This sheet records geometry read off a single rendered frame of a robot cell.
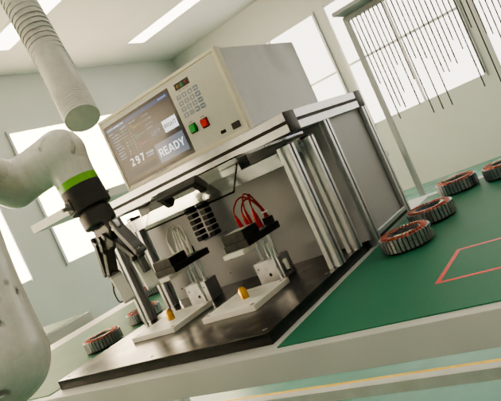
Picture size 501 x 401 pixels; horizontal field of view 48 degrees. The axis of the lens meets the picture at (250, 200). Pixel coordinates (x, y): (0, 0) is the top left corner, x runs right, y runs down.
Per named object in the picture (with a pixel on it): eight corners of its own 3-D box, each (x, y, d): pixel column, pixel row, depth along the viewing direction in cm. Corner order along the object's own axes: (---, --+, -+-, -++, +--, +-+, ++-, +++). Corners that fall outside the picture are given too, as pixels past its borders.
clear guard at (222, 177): (233, 192, 97) (219, 161, 97) (145, 231, 111) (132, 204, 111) (313, 155, 124) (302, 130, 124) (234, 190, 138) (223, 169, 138)
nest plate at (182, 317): (175, 332, 126) (172, 327, 126) (133, 343, 135) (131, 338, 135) (213, 304, 139) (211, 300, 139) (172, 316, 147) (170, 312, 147)
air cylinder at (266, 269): (286, 278, 130) (277, 256, 130) (262, 286, 135) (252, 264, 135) (296, 270, 134) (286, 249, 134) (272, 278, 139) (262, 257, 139)
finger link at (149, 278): (142, 255, 119) (144, 255, 118) (159, 284, 118) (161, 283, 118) (131, 262, 117) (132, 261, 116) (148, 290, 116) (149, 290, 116)
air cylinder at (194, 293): (212, 300, 144) (203, 281, 144) (192, 306, 149) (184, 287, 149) (223, 292, 149) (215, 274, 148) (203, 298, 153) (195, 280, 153)
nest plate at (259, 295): (256, 310, 112) (253, 305, 112) (203, 325, 121) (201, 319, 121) (290, 282, 125) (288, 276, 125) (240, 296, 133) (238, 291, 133)
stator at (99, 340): (100, 352, 153) (95, 340, 153) (79, 357, 160) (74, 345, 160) (131, 333, 161) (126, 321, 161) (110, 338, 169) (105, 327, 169)
